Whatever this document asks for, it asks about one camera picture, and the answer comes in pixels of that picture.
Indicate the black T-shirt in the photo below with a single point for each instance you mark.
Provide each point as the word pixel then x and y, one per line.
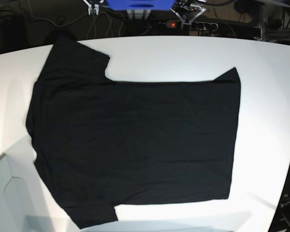
pixel 102 143

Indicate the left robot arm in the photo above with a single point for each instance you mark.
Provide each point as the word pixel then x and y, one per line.
pixel 188 11

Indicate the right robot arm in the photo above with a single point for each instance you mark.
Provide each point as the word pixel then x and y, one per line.
pixel 93 6

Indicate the black power strip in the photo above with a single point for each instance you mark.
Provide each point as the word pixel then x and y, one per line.
pixel 194 26

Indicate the blue plastic bin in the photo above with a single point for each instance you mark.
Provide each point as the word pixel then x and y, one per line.
pixel 121 5

